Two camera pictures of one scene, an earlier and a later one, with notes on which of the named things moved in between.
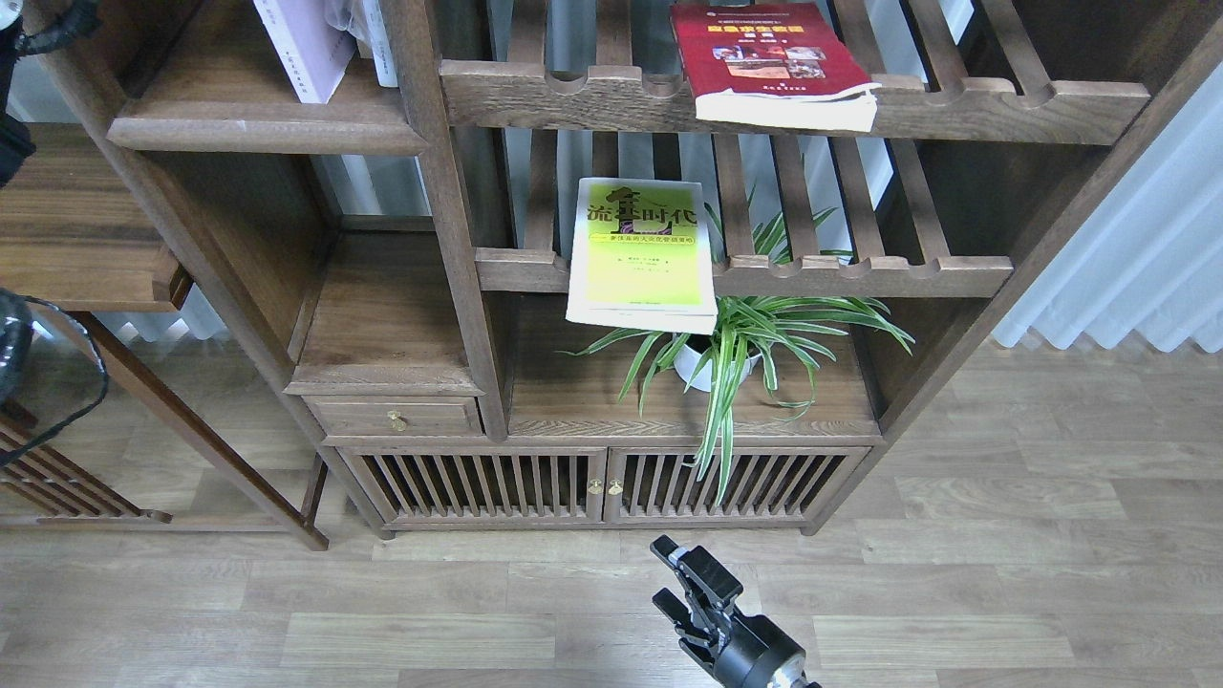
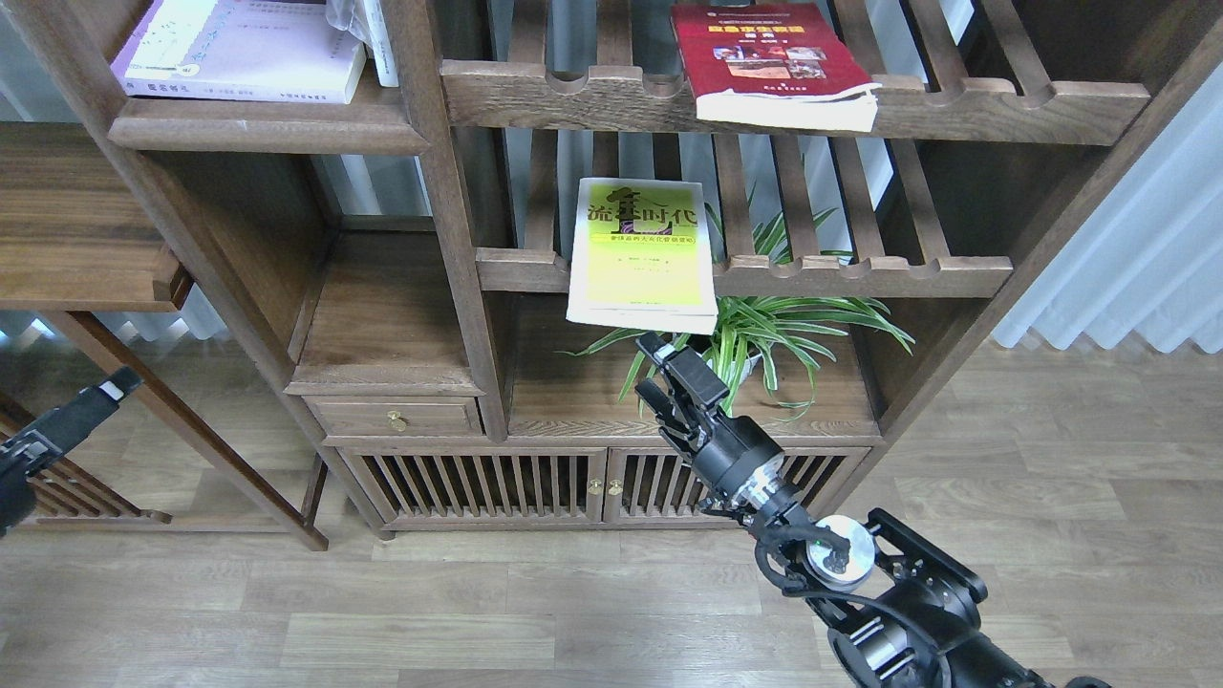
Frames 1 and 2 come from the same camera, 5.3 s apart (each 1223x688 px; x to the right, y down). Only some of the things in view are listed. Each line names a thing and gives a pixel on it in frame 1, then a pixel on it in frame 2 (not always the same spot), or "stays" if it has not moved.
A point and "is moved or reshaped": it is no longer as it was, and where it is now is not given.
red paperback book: [781, 64] stays
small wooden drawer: [396, 416] stays
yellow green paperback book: [639, 257] stays
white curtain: [1151, 262] stays
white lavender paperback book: [314, 54] is moved or reshaped
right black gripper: [745, 651] → [733, 451]
